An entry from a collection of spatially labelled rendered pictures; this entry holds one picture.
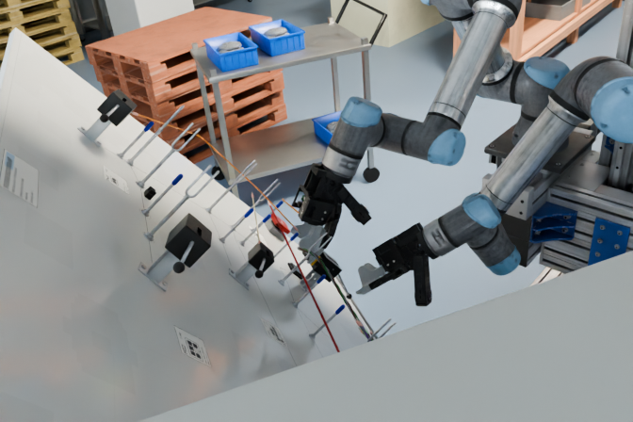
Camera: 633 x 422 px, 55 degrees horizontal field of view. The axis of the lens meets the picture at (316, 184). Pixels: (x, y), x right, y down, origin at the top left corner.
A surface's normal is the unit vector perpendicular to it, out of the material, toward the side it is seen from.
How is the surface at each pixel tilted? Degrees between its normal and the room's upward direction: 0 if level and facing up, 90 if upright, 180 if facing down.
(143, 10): 90
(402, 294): 0
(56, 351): 54
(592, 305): 0
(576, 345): 0
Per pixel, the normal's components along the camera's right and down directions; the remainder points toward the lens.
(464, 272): -0.09, -0.86
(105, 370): 0.70, -0.71
